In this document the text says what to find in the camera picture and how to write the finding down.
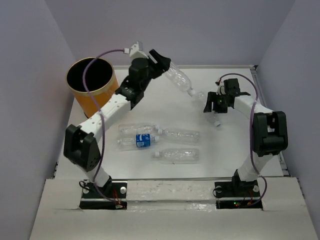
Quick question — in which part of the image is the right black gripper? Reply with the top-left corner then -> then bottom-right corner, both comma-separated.
203,91 -> 230,114

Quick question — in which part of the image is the clear plastic bottle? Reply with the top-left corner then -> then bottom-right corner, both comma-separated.
195,91 -> 221,128
165,62 -> 196,97

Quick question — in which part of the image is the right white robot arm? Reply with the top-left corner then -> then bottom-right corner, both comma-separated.
203,73 -> 289,199

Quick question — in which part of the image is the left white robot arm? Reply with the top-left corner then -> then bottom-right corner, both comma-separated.
63,49 -> 172,198

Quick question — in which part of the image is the orange cylindrical bin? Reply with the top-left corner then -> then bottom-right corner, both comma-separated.
66,57 -> 119,118

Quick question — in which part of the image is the clear bottle front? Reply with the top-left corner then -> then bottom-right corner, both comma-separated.
152,148 -> 200,165

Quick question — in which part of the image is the blue label plastic bottle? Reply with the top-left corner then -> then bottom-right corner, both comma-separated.
117,133 -> 160,151

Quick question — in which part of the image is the white cardboard front panel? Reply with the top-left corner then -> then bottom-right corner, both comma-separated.
30,177 -> 317,240

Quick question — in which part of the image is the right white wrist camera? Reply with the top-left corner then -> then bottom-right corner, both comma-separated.
215,78 -> 226,95

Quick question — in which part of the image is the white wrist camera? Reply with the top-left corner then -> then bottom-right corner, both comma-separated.
215,78 -> 226,95
123,41 -> 148,60

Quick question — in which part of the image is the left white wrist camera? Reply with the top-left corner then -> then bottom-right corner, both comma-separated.
123,41 -> 148,60

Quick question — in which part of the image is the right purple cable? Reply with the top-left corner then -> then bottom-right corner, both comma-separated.
218,73 -> 268,201

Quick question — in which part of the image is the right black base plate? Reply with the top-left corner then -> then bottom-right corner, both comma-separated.
212,180 -> 263,210

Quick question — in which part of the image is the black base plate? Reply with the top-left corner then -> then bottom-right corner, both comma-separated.
78,179 -> 128,210
212,180 -> 263,210

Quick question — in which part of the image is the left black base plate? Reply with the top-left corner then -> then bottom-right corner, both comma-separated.
78,179 -> 128,210

